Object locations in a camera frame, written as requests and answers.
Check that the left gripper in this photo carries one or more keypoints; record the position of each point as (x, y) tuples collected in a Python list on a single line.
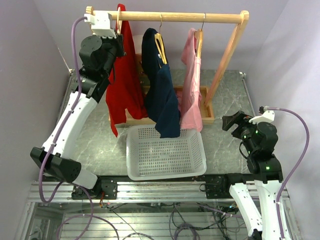
[(119, 41)]

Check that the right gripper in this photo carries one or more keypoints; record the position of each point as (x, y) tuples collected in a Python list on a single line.
[(238, 118)]

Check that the light wooden hanger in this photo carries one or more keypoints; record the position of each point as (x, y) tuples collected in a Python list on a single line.
[(118, 21)]

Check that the yellow wooden hanger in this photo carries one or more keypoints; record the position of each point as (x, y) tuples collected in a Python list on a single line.
[(159, 42)]

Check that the red t shirt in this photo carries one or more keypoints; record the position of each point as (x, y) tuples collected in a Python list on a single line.
[(124, 92)]

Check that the navy blue t shirt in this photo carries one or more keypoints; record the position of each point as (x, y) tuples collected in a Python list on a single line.
[(161, 101)]

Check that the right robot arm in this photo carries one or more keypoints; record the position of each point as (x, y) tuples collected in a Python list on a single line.
[(259, 137)]

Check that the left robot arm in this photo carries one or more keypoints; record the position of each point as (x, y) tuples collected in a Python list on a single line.
[(55, 153)]

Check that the pink t shirt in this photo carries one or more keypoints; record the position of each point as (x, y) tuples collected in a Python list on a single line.
[(189, 98)]

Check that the wooden hanger with pink shirt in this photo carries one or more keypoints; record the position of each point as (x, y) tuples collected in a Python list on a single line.
[(199, 34)]

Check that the white orange yellow drawer unit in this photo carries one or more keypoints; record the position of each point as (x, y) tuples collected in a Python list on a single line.
[(137, 40)]

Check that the white plastic basket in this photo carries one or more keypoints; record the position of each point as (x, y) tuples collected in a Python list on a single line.
[(150, 157)]

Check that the wooden clothes rack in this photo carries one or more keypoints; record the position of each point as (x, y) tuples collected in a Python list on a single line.
[(240, 20)]

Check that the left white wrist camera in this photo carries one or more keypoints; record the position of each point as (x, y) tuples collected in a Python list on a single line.
[(101, 24)]

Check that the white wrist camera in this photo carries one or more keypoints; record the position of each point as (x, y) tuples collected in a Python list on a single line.
[(101, 24), (266, 115)]

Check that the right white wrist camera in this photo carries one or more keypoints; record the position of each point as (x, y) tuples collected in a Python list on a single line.
[(266, 115)]

